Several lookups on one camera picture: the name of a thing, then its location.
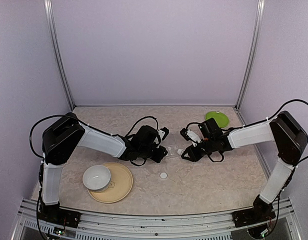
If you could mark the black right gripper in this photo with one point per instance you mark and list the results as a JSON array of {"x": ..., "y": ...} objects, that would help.
[{"x": 190, "y": 152}]

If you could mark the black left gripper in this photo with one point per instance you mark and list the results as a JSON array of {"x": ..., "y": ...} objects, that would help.
[{"x": 159, "y": 157}]

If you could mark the clear plastic pill organizer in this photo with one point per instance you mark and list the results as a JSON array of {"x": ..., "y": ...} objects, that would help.
[{"x": 171, "y": 146}]

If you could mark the white bottle cap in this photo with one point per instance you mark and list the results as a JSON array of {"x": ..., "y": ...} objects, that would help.
[{"x": 163, "y": 175}]

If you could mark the white pill bottle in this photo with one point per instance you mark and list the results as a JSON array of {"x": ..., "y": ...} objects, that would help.
[{"x": 180, "y": 151}]

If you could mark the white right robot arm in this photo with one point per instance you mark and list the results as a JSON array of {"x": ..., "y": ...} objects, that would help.
[{"x": 281, "y": 134}]

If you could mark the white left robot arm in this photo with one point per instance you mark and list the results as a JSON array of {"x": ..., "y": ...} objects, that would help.
[{"x": 61, "y": 139}]

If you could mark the green plastic plate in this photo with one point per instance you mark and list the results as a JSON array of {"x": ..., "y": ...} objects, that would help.
[{"x": 221, "y": 119}]

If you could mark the beige round plate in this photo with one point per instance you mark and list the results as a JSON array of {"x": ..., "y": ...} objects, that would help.
[{"x": 119, "y": 187}]

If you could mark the white ceramic bowl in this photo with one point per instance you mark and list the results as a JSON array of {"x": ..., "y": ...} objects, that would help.
[{"x": 97, "y": 178}]

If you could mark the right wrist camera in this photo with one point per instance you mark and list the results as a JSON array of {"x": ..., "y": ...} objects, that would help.
[{"x": 189, "y": 135}]

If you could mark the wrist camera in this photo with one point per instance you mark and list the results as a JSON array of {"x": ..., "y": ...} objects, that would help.
[
  {"x": 189, "y": 135},
  {"x": 163, "y": 132}
]

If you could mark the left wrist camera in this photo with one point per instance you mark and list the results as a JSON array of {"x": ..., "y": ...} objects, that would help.
[{"x": 163, "y": 132}]

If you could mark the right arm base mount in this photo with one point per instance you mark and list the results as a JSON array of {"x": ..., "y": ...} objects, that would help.
[{"x": 260, "y": 212}]

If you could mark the aluminium front rail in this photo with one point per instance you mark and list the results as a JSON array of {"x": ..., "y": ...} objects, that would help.
[{"x": 108, "y": 226}]

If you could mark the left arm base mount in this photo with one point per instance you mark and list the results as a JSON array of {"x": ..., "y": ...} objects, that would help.
[{"x": 56, "y": 215}]

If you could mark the right aluminium corner post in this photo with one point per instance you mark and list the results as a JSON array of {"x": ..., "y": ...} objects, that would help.
[{"x": 252, "y": 53}]

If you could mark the aluminium corner post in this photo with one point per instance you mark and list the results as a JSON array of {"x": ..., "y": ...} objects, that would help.
[
  {"x": 57, "y": 53},
  {"x": 252, "y": 53}
]

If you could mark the left aluminium corner post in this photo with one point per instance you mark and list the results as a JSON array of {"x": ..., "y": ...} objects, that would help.
[{"x": 57, "y": 53}]

